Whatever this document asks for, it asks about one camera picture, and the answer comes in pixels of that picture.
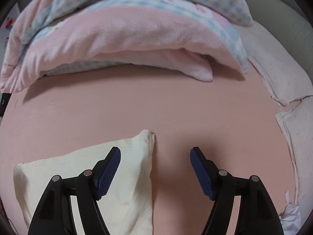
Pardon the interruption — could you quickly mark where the cream and pink sweatshirt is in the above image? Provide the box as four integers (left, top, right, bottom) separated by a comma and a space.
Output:
13, 129, 156, 235

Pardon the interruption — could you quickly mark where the pale checked pillow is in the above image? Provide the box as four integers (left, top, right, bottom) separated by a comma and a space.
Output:
238, 21, 313, 107
275, 95, 313, 206

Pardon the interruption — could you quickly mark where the pink printed quilt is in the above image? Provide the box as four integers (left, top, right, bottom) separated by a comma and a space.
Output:
0, 0, 253, 93

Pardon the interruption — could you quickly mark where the grey padded headboard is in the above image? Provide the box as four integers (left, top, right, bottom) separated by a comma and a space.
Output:
242, 0, 311, 59

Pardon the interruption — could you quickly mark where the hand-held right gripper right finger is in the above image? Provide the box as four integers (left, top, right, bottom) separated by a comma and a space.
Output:
189, 146, 284, 235

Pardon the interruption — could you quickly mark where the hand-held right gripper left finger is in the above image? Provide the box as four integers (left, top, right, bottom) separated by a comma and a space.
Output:
28, 146, 122, 235

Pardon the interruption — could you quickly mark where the white jacket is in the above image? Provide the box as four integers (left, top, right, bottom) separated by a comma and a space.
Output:
277, 191, 302, 235

